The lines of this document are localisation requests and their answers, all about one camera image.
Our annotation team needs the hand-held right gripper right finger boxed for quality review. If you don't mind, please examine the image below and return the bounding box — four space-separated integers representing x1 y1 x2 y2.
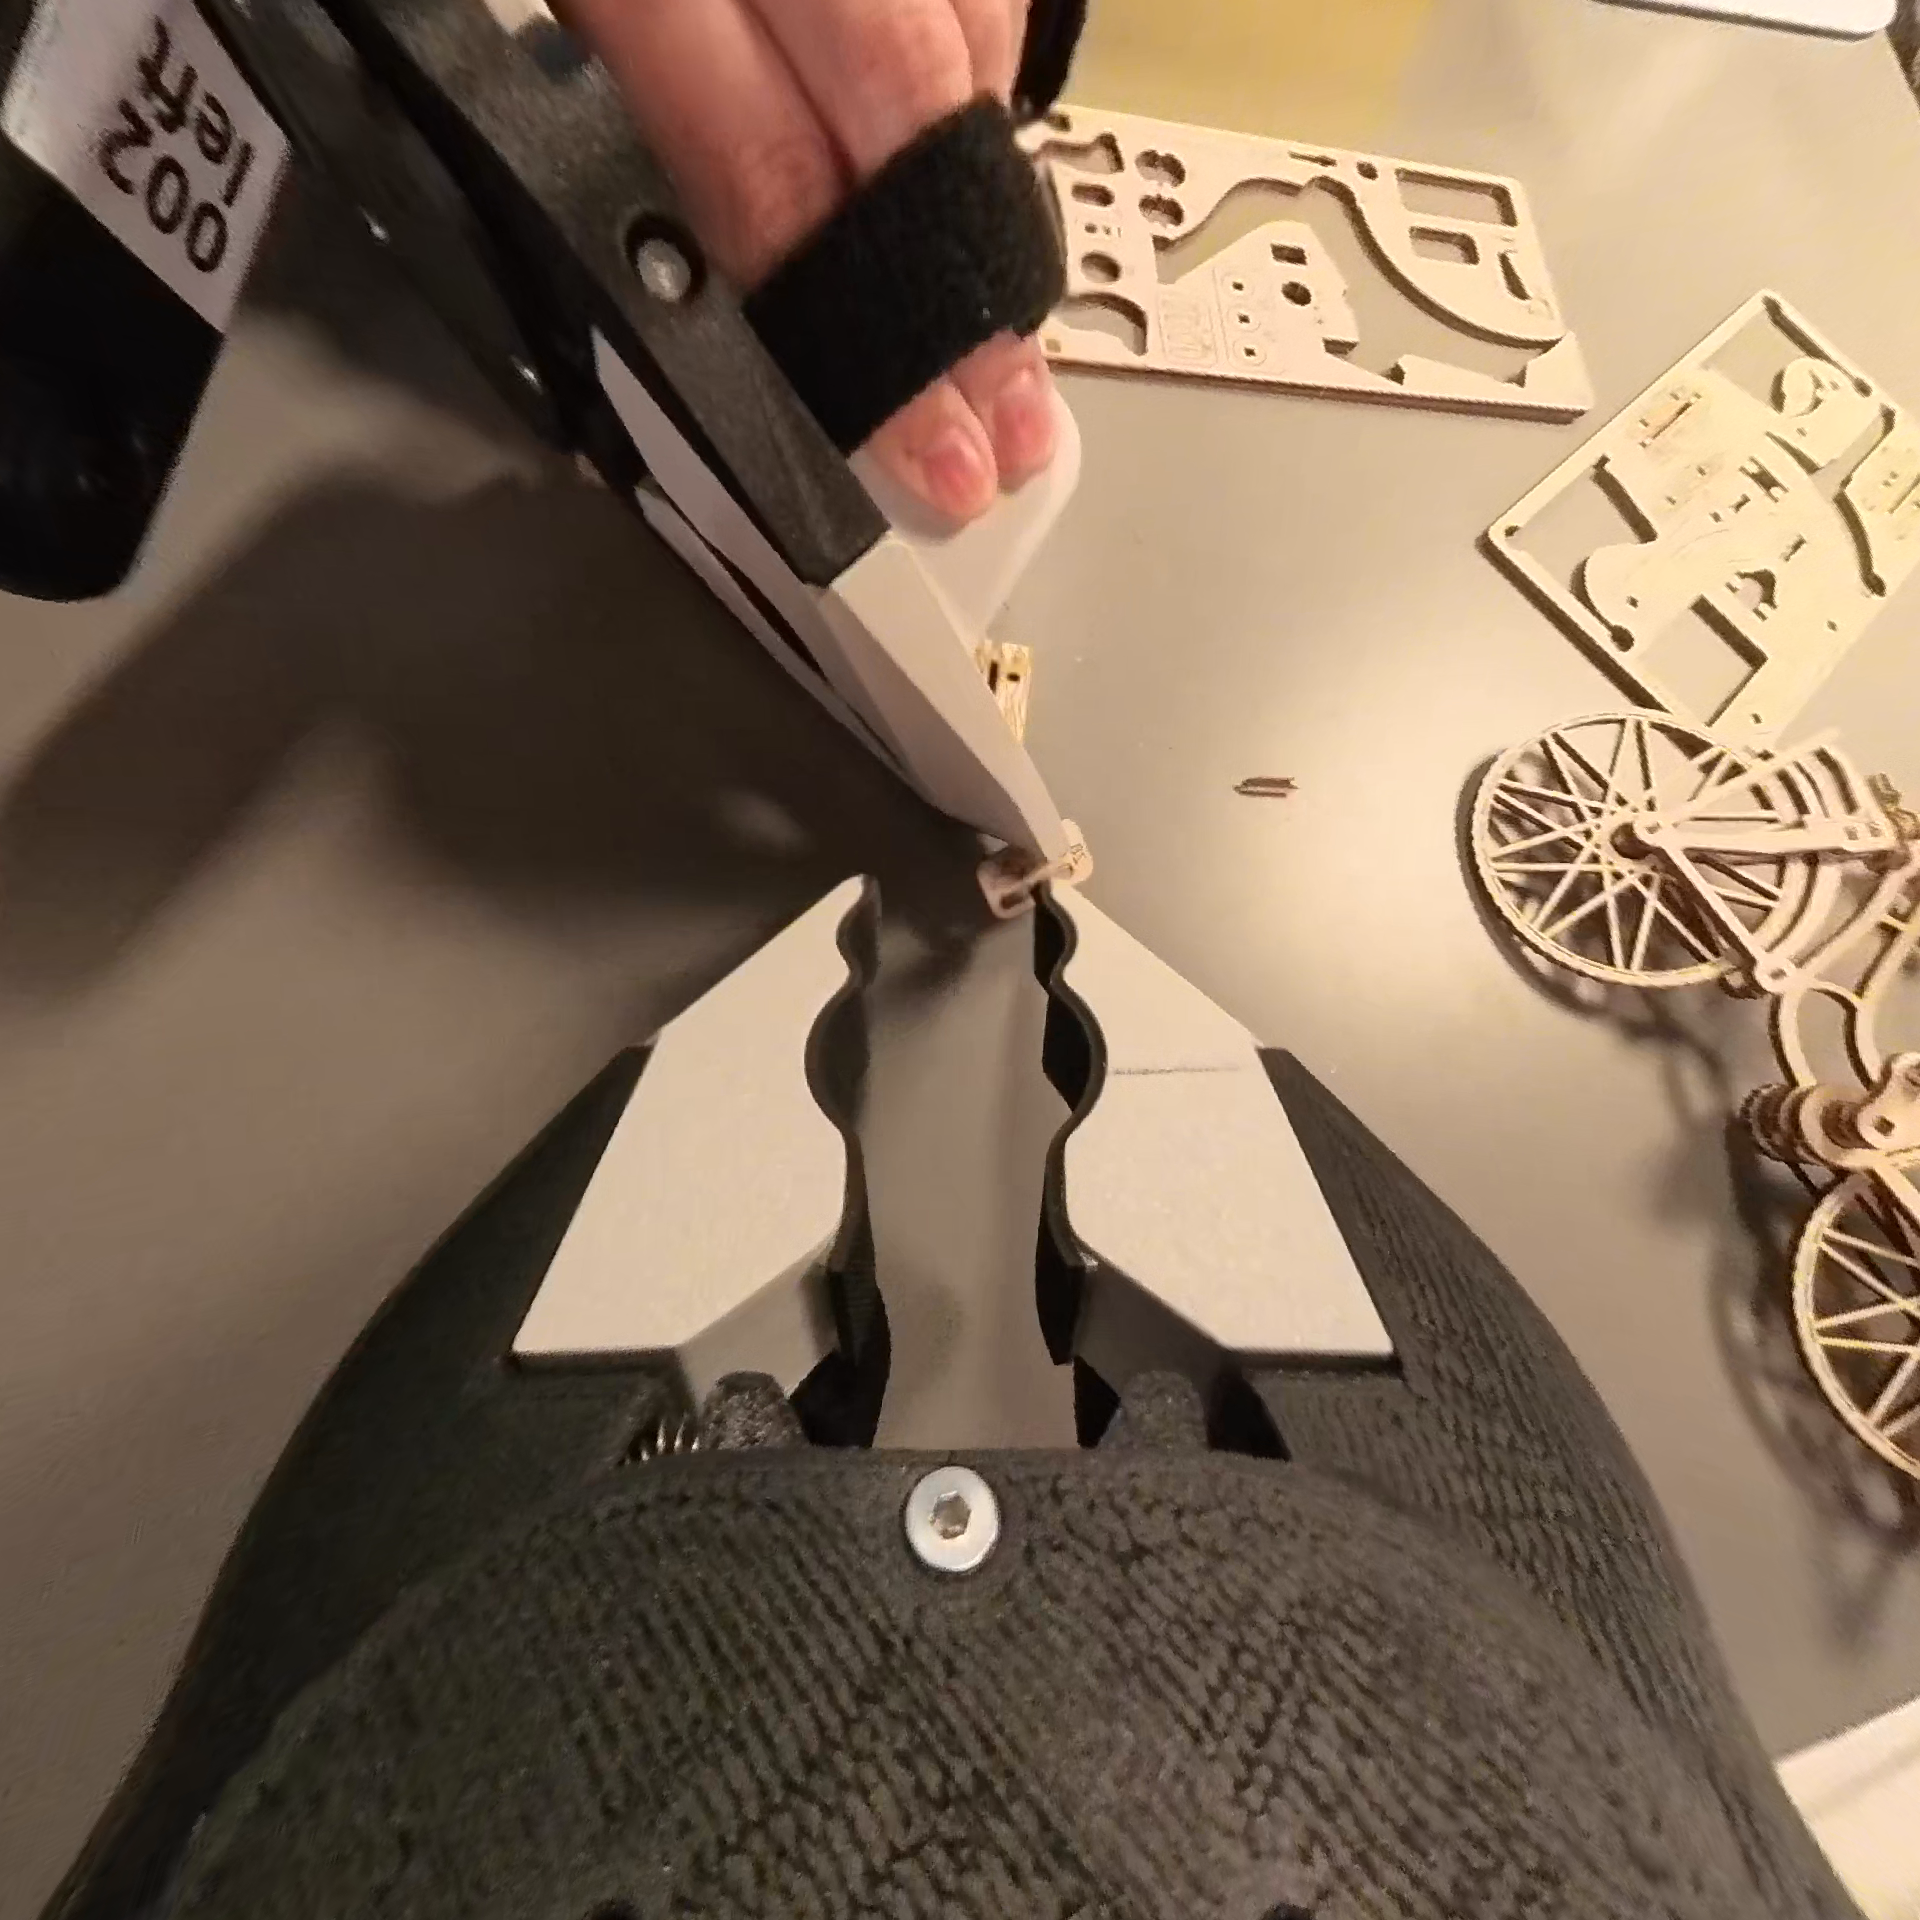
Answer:
1031 879 1406 1454

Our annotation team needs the wooden bicycle model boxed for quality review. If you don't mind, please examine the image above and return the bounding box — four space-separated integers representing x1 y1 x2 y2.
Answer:
1466 706 1920 1488

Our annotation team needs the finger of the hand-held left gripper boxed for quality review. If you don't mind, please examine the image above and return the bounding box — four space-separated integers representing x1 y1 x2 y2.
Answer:
818 532 1078 868
591 329 1038 858

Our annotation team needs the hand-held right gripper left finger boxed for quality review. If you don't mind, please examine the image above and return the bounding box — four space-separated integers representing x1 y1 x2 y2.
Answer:
507 873 896 1454

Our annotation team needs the person's left hand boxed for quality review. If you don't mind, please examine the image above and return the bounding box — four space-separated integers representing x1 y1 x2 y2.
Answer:
547 0 1062 513

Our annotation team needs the wooden parts sheet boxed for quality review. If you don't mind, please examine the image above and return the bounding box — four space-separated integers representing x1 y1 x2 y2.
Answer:
1482 291 1920 751
1031 105 1596 422

